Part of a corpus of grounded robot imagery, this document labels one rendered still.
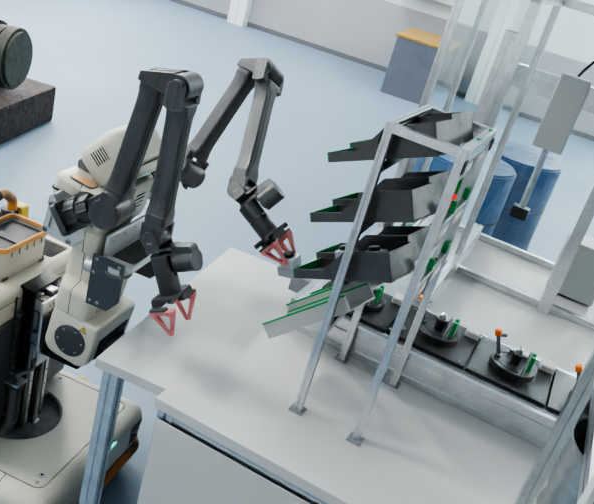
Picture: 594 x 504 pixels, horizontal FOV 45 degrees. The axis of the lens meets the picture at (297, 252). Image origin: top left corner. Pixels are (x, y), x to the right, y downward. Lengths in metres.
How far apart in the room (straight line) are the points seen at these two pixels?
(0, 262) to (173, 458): 0.80
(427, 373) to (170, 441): 0.77
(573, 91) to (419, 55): 7.95
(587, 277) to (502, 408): 1.21
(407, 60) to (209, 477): 9.48
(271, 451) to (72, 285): 0.78
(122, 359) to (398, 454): 0.76
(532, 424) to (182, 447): 0.97
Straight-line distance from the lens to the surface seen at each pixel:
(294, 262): 2.01
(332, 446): 1.88
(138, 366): 1.97
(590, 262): 3.25
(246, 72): 2.23
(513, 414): 2.19
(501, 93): 2.28
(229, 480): 1.88
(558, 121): 3.09
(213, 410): 1.88
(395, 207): 1.67
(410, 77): 10.99
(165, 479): 2.00
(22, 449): 2.56
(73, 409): 2.72
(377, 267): 1.72
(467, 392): 2.19
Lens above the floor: 2.01
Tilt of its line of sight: 24 degrees down
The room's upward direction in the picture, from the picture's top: 16 degrees clockwise
